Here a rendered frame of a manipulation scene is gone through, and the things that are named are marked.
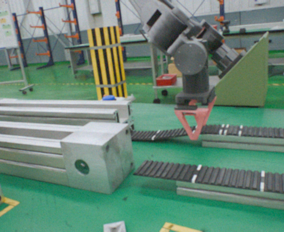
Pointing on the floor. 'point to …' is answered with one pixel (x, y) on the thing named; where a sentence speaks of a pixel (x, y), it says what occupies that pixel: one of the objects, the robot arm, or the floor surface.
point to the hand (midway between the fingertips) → (198, 129)
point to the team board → (3, 34)
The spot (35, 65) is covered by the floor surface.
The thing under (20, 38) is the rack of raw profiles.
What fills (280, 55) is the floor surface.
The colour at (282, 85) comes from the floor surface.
